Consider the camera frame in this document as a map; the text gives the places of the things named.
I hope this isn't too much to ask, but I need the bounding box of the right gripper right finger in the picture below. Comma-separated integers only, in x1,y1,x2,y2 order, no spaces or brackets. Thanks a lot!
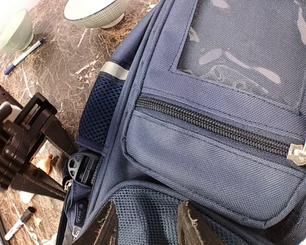
177,201,208,244

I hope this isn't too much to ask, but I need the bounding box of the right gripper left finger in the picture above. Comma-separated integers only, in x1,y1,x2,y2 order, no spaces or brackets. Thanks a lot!
85,201,118,244

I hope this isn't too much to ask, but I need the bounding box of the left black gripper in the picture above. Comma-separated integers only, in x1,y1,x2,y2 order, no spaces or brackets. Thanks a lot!
0,85,75,200

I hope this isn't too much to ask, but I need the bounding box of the navy blue student backpack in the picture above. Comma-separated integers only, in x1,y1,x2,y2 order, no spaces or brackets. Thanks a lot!
57,1,306,244

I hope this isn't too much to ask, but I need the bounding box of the blue marker pen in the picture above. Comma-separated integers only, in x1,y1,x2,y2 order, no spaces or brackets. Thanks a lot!
19,191,35,204

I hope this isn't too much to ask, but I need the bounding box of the black white marker front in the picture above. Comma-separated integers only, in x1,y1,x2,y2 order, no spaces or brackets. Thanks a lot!
4,206,36,241

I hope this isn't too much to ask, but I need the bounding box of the black marker left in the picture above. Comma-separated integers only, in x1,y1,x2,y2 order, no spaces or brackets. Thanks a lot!
4,38,45,76

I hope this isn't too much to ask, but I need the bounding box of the near celadon green bowl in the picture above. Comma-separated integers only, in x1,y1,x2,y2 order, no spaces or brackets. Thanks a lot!
0,9,34,53

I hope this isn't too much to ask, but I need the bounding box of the celadon green bowl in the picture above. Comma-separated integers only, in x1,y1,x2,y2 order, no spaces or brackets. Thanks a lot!
0,9,34,53
64,0,131,29

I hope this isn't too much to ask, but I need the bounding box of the far celadon green bowl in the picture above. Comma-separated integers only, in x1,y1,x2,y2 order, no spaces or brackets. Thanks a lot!
64,0,131,29

